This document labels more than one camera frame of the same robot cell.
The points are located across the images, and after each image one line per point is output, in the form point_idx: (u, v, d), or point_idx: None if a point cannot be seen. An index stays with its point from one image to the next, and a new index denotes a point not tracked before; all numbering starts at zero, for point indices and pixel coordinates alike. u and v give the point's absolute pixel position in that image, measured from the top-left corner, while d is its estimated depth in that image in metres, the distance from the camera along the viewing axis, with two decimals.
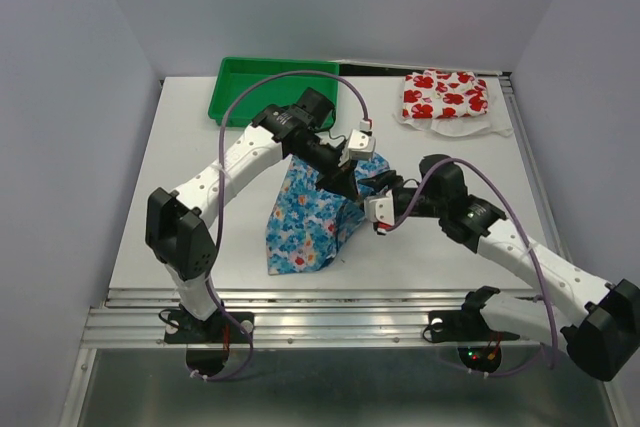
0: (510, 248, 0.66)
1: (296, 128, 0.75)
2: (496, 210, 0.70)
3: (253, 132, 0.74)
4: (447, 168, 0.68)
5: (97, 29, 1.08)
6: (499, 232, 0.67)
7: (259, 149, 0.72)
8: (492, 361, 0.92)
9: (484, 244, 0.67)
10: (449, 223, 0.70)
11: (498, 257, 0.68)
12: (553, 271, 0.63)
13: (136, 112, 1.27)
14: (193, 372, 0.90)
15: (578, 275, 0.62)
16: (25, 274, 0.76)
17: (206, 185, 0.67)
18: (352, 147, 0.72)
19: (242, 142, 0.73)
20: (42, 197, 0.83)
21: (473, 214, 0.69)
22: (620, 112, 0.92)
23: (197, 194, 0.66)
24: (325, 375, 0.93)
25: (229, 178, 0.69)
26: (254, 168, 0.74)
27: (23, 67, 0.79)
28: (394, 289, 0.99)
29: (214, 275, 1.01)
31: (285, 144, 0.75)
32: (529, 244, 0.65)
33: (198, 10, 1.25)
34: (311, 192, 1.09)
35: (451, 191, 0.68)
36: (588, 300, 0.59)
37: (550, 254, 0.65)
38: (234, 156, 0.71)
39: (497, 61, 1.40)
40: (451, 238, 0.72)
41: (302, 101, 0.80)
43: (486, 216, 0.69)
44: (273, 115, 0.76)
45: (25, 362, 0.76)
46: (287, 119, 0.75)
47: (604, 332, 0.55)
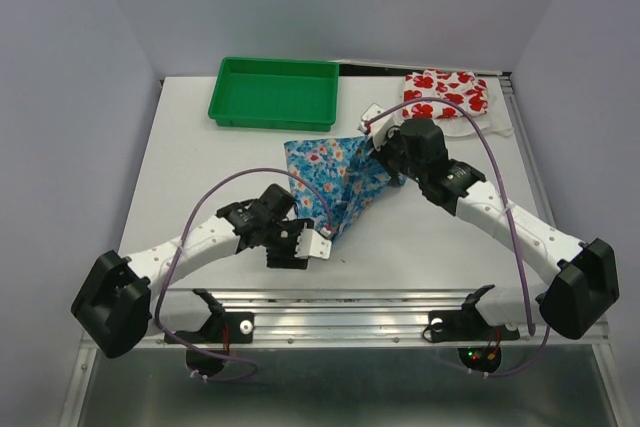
0: (488, 209, 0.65)
1: (254, 229, 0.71)
2: (477, 171, 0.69)
3: (217, 221, 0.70)
4: (426, 129, 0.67)
5: (97, 29, 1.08)
6: (477, 194, 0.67)
7: (221, 238, 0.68)
8: (492, 361, 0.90)
9: (463, 205, 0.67)
10: (429, 186, 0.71)
11: (476, 219, 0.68)
12: (528, 229, 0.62)
13: (136, 113, 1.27)
14: (193, 372, 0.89)
15: (552, 233, 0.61)
16: (25, 274, 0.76)
17: (161, 257, 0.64)
18: (313, 252, 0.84)
19: (203, 227, 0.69)
20: (43, 197, 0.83)
21: (453, 177, 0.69)
22: (620, 112, 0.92)
23: (148, 265, 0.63)
24: (325, 376, 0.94)
25: (185, 257, 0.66)
26: (210, 254, 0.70)
27: (22, 66, 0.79)
28: (394, 290, 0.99)
29: (214, 276, 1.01)
31: (242, 241, 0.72)
32: (506, 204, 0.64)
33: (198, 10, 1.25)
34: (336, 180, 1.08)
35: (431, 151, 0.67)
36: (561, 257, 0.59)
37: (528, 214, 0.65)
38: (194, 237, 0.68)
39: (497, 61, 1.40)
40: (431, 201, 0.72)
41: (265, 197, 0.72)
43: (466, 178, 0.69)
44: (238, 212, 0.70)
45: (26, 361, 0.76)
46: (249, 216, 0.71)
47: (575, 288, 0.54)
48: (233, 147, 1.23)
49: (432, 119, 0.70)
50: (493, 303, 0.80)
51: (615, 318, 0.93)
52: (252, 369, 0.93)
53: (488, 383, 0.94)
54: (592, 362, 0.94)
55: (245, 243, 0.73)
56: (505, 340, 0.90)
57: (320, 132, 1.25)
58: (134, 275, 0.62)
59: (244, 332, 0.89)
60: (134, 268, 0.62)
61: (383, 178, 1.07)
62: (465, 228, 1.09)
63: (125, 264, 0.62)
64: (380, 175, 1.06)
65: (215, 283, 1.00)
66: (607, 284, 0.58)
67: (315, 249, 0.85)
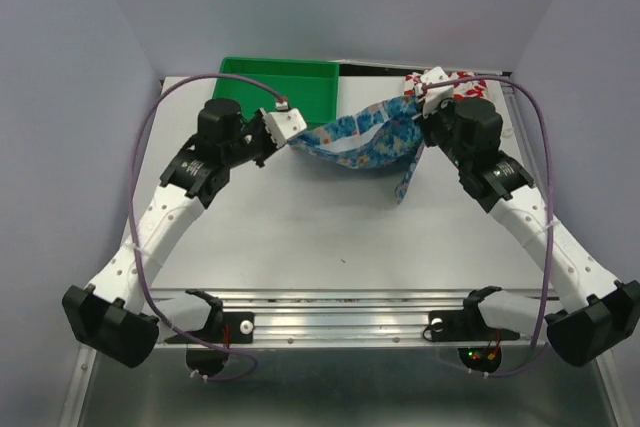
0: (528, 218, 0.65)
1: (210, 174, 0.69)
2: (525, 173, 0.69)
3: (163, 194, 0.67)
4: (488, 116, 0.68)
5: (97, 28, 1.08)
6: (520, 199, 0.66)
7: (174, 211, 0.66)
8: (492, 361, 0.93)
9: (502, 206, 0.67)
10: (470, 175, 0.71)
11: (511, 223, 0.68)
12: (566, 255, 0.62)
13: (136, 113, 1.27)
14: (194, 372, 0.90)
15: (589, 264, 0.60)
16: (25, 273, 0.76)
17: (124, 268, 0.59)
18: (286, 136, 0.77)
19: (153, 207, 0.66)
20: (44, 195, 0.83)
21: (499, 172, 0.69)
22: (620, 110, 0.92)
23: (116, 283, 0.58)
24: (325, 375, 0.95)
25: (147, 254, 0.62)
26: (175, 233, 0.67)
27: (23, 66, 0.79)
28: (394, 290, 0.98)
29: (214, 277, 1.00)
31: (206, 193, 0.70)
32: (550, 221, 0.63)
33: (198, 9, 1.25)
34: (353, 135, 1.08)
35: (485, 139, 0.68)
36: (592, 292, 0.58)
37: (568, 238, 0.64)
38: (149, 226, 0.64)
39: (497, 61, 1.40)
40: (469, 192, 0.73)
41: (204, 131, 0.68)
43: (513, 177, 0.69)
44: (183, 167, 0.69)
45: (26, 358, 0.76)
46: (199, 168, 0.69)
47: (598, 326, 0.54)
48: None
49: (494, 108, 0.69)
50: (501, 309, 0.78)
51: None
52: (253, 365, 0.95)
53: (489, 384, 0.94)
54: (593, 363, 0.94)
55: (210, 191, 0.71)
56: (504, 340, 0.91)
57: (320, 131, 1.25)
58: (105, 301, 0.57)
59: (244, 331, 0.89)
60: (102, 294, 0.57)
61: (398, 145, 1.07)
62: (466, 228, 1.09)
63: (92, 294, 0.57)
64: (398, 140, 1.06)
65: (214, 282, 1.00)
66: (627, 326, 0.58)
67: (287, 128, 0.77)
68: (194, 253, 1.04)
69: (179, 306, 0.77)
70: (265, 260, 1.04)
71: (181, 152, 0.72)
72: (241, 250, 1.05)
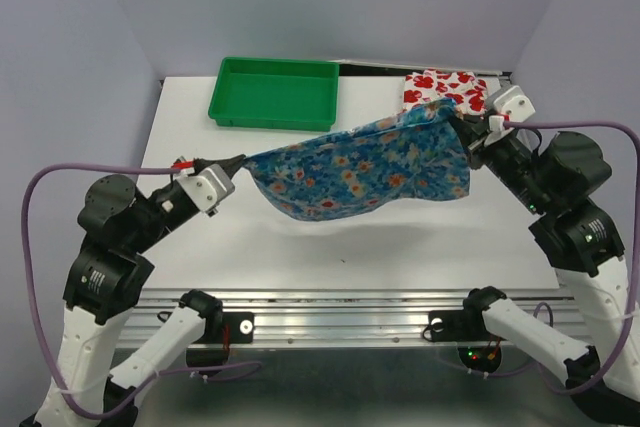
0: (607, 301, 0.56)
1: (118, 282, 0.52)
2: (619, 241, 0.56)
3: (72, 318, 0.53)
4: (591, 176, 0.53)
5: (97, 27, 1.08)
6: (606, 275, 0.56)
7: (91, 340, 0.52)
8: (492, 361, 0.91)
9: (582, 275, 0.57)
10: (551, 229, 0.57)
11: (583, 294, 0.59)
12: (635, 347, 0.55)
13: (136, 113, 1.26)
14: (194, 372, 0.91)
15: None
16: (23, 273, 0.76)
17: (61, 408, 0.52)
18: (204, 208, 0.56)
19: (67, 337, 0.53)
20: (45, 195, 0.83)
21: (590, 236, 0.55)
22: (621, 110, 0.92)
23: (57, 424, 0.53)
24: (325, 376, 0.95)
25: (80, 392, 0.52)
26: (108, 346, 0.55)
27: (23, 64, 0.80)
28: (395, 289, 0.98)
29: (214, 277, 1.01)
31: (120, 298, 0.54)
32: (631, 311, 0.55)
33: (198, 8, 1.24)
34: (360, 147, 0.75)
35: (584, 194, 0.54)
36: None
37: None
38: (69, 361, 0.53)
39: (497, 61, 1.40)
40: (542, 244, 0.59)
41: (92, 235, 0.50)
43: (603, 240, 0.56)
44: (83, 282, 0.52)
45: (25, 360, 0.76)
46: (102, 278, 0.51)
47: None
48: (233, 147, 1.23)
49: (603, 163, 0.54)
50: (513, 330, 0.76)
51: None
52: (253, 369, 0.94)
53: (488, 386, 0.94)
54: None
55: (126, 296, 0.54)
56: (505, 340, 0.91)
57: (320, 132, 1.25)
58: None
59: (244, 331, 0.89)
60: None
61: (412, 155, 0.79)
62: (465, 229, 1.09)
63: None
64: (414, 148, 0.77)
65: (214, 282, 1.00)
66: None
67: (203, 197, 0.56)
68: (194, 254, 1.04)
69: (176, 334, 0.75)
70: (265, 261, 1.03)
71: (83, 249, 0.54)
72: (240, 251, 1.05)
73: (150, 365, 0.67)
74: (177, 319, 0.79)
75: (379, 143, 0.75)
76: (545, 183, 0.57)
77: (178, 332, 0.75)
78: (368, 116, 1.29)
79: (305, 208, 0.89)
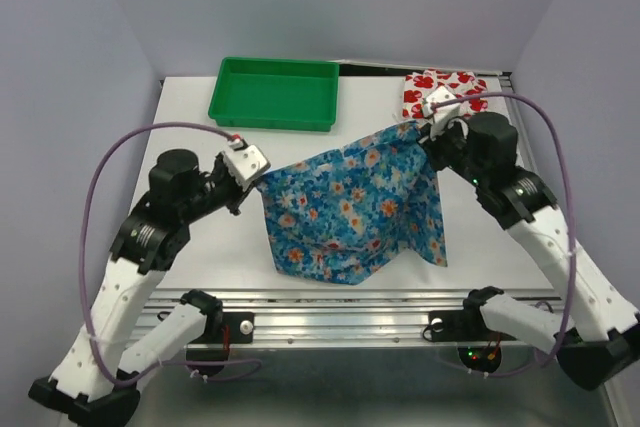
0: (551, 244, 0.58)
1: (166, 237, 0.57)
2: (548, 192, 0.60)
3: (114, 268, 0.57)
4: (500, 128, 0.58)
5: (97, 28, 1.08)
6: (544, 222, 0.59)
7: (128, 290, 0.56)
8: (492, 361, 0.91)
9: (522, 229, 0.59)
10: (488, 192, 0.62)
11: (531, 246, 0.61)
12: (587, 284, 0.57)
13: (136, 113, 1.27)
14: (194, 372, 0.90)
15: (610, 296, 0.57)
16: (24, 274, 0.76)
17: (83, 360, 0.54)
18: (248, 175, 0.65)
19: (106, 286, 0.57)
20: (45, 197, 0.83)
21: (521, 191, 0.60)
22: (621, 110, 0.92)
23: (77, 377, 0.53)
24: (325, 377, 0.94)
25: (106, 343, 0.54)
26: (139, 306, 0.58)
27: (22, 66, 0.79)
28: (396, 289, 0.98)
29: (214, 277, 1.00)
31: (162, 259, 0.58)
32: (574, 248, 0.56)
33: (198, 9, 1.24)
34: (351, 170, 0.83)
35: (505, 152, 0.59)
36: (613, 325, 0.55)
37: (588, 262, 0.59)
38: (102, 311, 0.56)
39: (497, 61, 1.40)
40: (487, 210, 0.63)
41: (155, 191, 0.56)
43: (535, 196, 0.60)
44: (132, 236, 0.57)
45: (27, 359, 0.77)
46: (150, 234, 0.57)
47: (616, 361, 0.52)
48: None
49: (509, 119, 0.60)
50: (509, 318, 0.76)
51: None
52: (253, 368, 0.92)
53: (489, 385, 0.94)
54: None
55: (168, 255, 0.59)
56: (504, 340, 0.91)
57: (320, 132, 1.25)
58: (69, 396, 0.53)
59: (244, 331, 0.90)
60: (65, 389, 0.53)
61: (396, 178, 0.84)
62: (466, 228, 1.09)
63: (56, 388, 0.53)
64: (397, 171, 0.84)
65: (215, 282, 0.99)
66: None
67: (246, 166, 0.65)
68: (194, 253, 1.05)
69: (175, 328, 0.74)
70: (265, 260, 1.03)
71: (132, 211, 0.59)
72: (240, 251, 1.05)
73: (152, 353, 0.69)
74: (179, 313, 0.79)
75: (365, 166, 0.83)
76: (474, 152, 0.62)
77: (178, 327, 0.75)
78: (368, 115, 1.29)
79: (314, 247, 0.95)
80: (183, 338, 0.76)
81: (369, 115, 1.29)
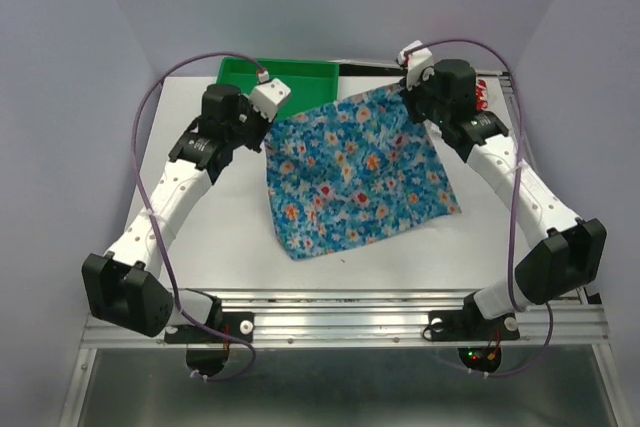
0: (499, 163, 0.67)
1: (217, 150, 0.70)
2: (501, 124, 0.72)
3: (174, 167, 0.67)
4: (458, 68, 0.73)
5: (97, 28, 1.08)
6: (494, 146, 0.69)
7: (186, 182, 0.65)
8: (492, 361, 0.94)
9: (477, 152, 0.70)
10: (449, 126, 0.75)
11: (486, 170, 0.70)
12: (530, 193, 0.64)
13: (136, 112, 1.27)
14: (194, 372, 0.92)
15: (553, 203, 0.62)
16: (24, 273, 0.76)
17: (142, 234, 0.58)
18: (278, 100, 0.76)
19: (165, 180, 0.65)
20: (45, 196, 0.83)
21: (476, 124, 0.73)
22: (621, 110, 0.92)
23: (135, 248, 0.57)
24: (325, 376, 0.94)
25: (163, 221, 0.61)
26: (186, 205, 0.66)
27: (22, 67, 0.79)
28: (397, 289, 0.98)
29: (214, 276, 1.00)
31: (213, 169, 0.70)
32: (518, 163, 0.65)
33: (198, 9, 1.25)
34: (344, 123, 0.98)
35: (461, 90, 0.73)
36: (552, 225, 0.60)
37: (536, 180, 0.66)
38: (161, 197, 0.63)
39: (497, 61, 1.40)
40: (449, 144, 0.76)
41: (209, 111, 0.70)
43: (489, 128, 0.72)
44: (190, 145, 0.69)
45: (29, 356, 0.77)
46: (204, 146, 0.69)
47: (554, 254, 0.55)
48: None
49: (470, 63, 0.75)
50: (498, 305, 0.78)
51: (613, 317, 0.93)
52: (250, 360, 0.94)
53: (490, 385, 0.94)
54: (592, 361, 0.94)
55: (216, 168, 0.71)
56: (504, 341, 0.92)
57: None
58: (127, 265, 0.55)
59: (244, 332, 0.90)
60: (122, 259, 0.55)
61: (383, 134, 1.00)
62: (466, 227, 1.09)
63: (113, 258, 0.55)
64: (384, 128, 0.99)
65: (215, 281, 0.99)
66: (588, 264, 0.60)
67: (274, 94, 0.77)
68: (194, 253, 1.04)
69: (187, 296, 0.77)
70: (265, 259, 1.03)
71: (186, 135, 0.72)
72: (240, 249, 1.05)
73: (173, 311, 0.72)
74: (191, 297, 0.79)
75: (356, 121, 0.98)
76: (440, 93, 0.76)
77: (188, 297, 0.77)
78: None
79: (308, 200, 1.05)
80: (187, 312, 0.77)
81: None
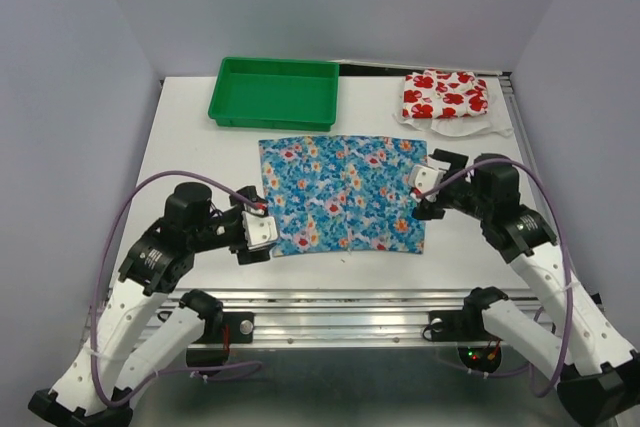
0: (548, 277, 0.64)
1: (172, 261, 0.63)
2: (549, 228, 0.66)
3: (122, 288, 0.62)
4: (501, 168, 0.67)
5: (97, 28, 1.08)
6: (543, 256, 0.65)
7: (133, 310, 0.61)
8: (492, 361, 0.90)
9: (522, 261, 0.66)
10: (491, 226, 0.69)
11: (531, 281, 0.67)
12: (583, 319, 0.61)
13: (137, 113, 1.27)
14: (193, 373, 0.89)
15: (606, 332, 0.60)
16: (23, 273, 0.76)
17: (84, 375, 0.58)
18: (257, 241, 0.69)
19: (112, 305, 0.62)
20: (45, 196, 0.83)
21: (522, 226, 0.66)
22: (621, 110, 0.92)
23: (76, 390, 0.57)
24: (325, 376, 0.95)
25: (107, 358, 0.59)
26: (139, 325, 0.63)
27: (22, 65, 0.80)
28: (409, 290, 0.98)
29: (216, 276, 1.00)
31: (167, 281, 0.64)
32: (571, 283, 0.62)
33: (197, 9, 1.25)
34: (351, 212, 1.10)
35: (504, 191, 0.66)
36: (606, 359, 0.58)
37: (587, 301, 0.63)
38: (107, 327, 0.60)
39: (497, 61, 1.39)
40: (492, 244, 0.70)
41: (168, 218, 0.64)
43: (535, 231, 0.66)
44: (140, 257, 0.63)
45: (28, 357, 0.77)
46: (157, 258, 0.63)
47: (608, 394, 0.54)
48: (233, 146, 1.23)
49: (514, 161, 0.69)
50: (513, 332, 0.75)
51: (614, 320, 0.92)
52: (253, 369, 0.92)
53: (489, 385, 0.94)
54: None
55: (171, 279, 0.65)
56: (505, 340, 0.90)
57: (320, 132, 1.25)
58: (67, 410, 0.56)
59: (244, 331, 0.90)
60: (64, 402, 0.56)
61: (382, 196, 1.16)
62: (467, 227, 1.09)
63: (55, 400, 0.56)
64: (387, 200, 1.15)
65: (215, 282, 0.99)
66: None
67: (257, 234, 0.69)
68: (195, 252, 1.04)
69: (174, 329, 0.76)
70: (265, 259, 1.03)
71: (144, 235, 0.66)
72: None
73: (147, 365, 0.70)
74: (176, 319, 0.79)
75: (361, 208, 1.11)
76: (481, 190, 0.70)
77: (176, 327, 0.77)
78: (368, 116, 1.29)
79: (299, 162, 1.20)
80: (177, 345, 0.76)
81: (369, 116, 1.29)
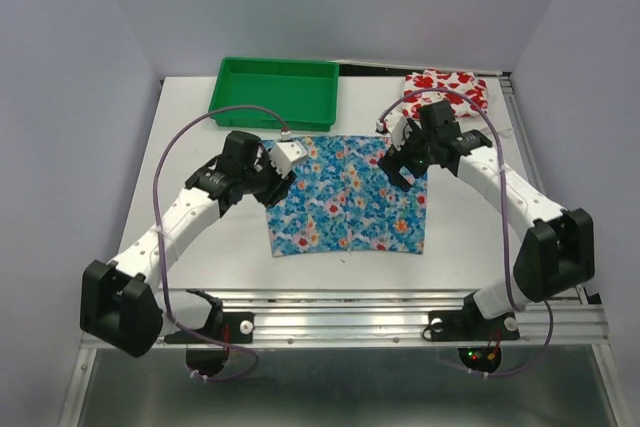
0: (484, 169, 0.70)
1: (230, 185, 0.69)
2: (486, 138, 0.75)
3: (188, 193, 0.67)
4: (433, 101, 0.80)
5: (97, 28, 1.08)
6: (479, 156, 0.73)
7: (198, 207, 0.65)
8: (492, 361, 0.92)
9: (464, 164, 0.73)
10: (438, 146, 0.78)
11: (475, 180, 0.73)
12: (516, 190, 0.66)
13: (137, 113, 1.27)
14: (193, 372, 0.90)
15: (538, 197, 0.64)
16: (24, 274, 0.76)
17: (147, 249, 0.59)
18: (293, 158, 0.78)
19: (178, 203, 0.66)
20: (45, 198, 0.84)
21: (462, 140, 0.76)
22: (621, 110, 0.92)
23: (137, 261, 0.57)
24: (325, 376, 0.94)
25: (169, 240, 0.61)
26: (194, 230, 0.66)
27: (22, 68, 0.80)
28: (405, 290, 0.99)
29: (215, 276, 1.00)
31: (224, 202, 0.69)
32: (502, 167, 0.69)
33: (198, 10, 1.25)
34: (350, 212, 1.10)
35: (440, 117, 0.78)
36: (538, 216, 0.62)
37: (520, 179, 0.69)
38: (172, 218, 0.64)
39: (497, 62, 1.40)
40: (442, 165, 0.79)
41: (228, 150, 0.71)
43: (473, 143, 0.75)
44: (206, 176, 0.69)
45: (29, 356, 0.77)
46: (217, 179, 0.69)
47: (544, 241, 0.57)
48: None
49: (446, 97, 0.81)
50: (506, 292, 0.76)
51: (614, 319, 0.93)
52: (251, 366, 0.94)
53: (490, 385, 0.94)
54: (592, 362, 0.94)
55: (228, 204, 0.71)
56: (505, 340, 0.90)
57: (320, 131, 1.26)
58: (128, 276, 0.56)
59: (244, 331, 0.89)
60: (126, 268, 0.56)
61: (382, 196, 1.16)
62: (467, 226, 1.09)
63: (115, 268, 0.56)
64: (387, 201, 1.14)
65: (215, 283, 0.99)
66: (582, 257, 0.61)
67: (292, 154, 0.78)
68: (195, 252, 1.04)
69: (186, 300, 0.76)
70: (266, 260, 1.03)
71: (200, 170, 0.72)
72: (240, 249, 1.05)
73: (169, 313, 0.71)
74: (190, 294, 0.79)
75: (360, 208, 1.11)
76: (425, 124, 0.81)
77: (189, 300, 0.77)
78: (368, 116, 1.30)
79: None
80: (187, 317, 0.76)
81: (369, 116, 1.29)
